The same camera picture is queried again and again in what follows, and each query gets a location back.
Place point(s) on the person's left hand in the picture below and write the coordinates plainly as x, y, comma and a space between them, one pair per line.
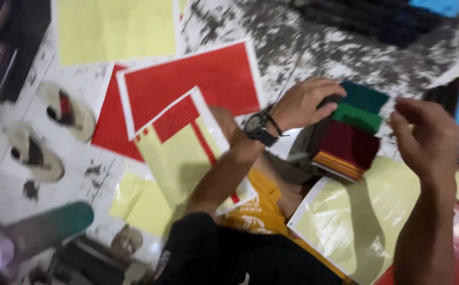
298, 105

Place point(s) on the person's right hand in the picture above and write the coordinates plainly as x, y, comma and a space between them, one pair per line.
431, 138

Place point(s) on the person's right fingers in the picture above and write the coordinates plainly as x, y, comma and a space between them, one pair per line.
405, 122

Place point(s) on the stack of coloured sheets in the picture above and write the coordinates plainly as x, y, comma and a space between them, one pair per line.
352, 138

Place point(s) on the glossy yellow backing sheet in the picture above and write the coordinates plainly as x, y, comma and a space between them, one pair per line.
344, 225

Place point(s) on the light blue sheet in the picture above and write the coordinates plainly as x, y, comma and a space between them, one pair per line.
439, 6

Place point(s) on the black wrist watch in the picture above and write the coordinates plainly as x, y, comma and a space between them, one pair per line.
259, 127

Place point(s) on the person's yellow shirt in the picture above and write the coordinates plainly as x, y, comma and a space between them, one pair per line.
263, 206

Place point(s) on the large red sticker sheet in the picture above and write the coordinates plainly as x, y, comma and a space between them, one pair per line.
197, 83

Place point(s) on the person's black shorts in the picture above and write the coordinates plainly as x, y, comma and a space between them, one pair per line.
229, 257

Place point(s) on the yellow sheet with red stripes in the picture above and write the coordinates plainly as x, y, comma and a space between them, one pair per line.
174, 158

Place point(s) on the small yellow backing sheet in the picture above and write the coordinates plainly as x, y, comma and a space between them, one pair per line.
142, 206

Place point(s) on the brown tape roll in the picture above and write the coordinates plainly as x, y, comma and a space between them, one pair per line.
127, 240

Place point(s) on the plain yellow backing sheet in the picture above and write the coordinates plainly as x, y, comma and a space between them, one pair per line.
114, 29

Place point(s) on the beige sandal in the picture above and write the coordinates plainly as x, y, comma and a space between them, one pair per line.
69, 111
33, 152

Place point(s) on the green sandal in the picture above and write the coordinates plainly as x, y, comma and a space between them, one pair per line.
51, 225

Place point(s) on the dark shelf with books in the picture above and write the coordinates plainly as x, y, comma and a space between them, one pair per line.
7, 47

